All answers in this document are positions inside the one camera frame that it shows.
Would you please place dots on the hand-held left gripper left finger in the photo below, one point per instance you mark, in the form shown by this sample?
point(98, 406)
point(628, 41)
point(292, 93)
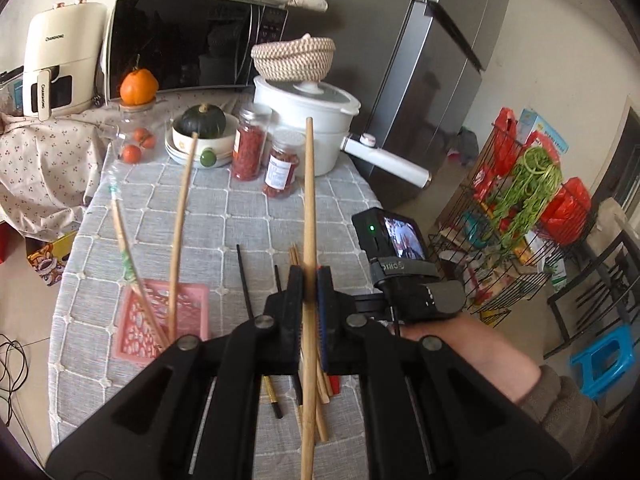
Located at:
point(299, 305)

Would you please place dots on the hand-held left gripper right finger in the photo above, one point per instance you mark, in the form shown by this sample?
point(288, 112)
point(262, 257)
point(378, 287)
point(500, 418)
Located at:
point(323, 310)

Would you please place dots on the black chopstick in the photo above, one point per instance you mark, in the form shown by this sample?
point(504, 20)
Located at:
point(278, 277)
point(244, 280)

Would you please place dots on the red utensil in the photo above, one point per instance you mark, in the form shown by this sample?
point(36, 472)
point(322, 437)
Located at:
point(335, 385)

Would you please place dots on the long wooden chopstick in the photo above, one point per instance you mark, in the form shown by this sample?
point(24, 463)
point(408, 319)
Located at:
point(182, 210)
point(310, 200)

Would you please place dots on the pink plastic utensil basket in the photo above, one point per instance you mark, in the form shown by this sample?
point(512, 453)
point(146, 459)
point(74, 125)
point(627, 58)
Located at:
point(192, 305)

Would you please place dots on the person's right forearm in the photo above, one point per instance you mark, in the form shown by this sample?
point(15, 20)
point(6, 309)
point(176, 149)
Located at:
point(560, 405)

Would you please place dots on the person's right hand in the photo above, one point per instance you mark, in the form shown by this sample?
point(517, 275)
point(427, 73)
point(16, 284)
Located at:
point(475, 355)

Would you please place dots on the grey checked tablecloth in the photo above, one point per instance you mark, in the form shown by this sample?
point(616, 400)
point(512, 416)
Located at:
point(210, 220)

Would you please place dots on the short jar white label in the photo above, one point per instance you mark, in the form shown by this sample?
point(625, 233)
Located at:
point(282, 170)

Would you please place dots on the green leafy vegetables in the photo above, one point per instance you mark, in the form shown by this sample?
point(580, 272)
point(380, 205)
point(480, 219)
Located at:
point(530, 185)

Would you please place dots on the white electric pot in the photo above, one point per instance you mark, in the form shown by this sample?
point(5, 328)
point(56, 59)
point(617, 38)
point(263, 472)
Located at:
point(305, 135)

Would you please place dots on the red plastic bag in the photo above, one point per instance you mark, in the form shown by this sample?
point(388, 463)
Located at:
point(505, 132)
point(567, 205)

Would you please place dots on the tall jar red berries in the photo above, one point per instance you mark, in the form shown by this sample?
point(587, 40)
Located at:
point(248, 150)

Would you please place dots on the white pot lid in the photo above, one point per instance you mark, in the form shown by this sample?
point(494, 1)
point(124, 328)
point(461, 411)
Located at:
point(320, 95)

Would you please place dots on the light blue carton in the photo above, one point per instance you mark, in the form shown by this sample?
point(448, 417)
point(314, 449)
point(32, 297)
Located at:
point(532, 122)

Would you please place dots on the paper-wrapped chopsticks green print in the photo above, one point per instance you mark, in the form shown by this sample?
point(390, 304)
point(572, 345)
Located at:
point(127, 255)

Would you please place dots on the grey refrigerator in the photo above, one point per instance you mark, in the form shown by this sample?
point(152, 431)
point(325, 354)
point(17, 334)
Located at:
point(425, 60)

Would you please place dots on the dark green pumpkin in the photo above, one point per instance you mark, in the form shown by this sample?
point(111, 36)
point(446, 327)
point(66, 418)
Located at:
point(202, 120)

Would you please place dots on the black chair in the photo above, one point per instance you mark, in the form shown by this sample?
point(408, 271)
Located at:
point(620, 255)

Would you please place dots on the small tangerine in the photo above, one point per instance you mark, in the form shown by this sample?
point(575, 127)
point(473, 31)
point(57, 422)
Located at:
point(131, 154)
point(148, 141)
point(137, 134)

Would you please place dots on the blue plastic stool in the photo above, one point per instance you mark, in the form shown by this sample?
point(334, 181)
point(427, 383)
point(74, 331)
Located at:
point(600, 355)

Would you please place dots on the glass jar cork lid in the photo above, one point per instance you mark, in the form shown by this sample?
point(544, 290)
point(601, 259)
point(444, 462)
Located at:
point(131, 122)

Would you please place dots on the colourful cartoon box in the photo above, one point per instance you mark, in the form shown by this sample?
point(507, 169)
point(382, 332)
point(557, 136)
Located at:
point(47, 260)

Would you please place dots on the large orange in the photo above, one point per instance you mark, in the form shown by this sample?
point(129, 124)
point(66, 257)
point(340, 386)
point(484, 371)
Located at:
point(139, 87)

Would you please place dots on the black microwave oven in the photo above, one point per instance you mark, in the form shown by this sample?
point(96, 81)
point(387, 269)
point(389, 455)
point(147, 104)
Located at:
point(190, 45)

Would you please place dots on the floral cabinet cloth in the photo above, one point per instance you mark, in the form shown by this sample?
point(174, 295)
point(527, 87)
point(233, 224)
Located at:
point(40, 160)

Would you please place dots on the red box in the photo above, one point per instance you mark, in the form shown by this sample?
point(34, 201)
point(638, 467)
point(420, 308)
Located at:
point(7, 245)

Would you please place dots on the cream air fryer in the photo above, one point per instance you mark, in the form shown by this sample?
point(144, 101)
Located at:
point(60, 40)

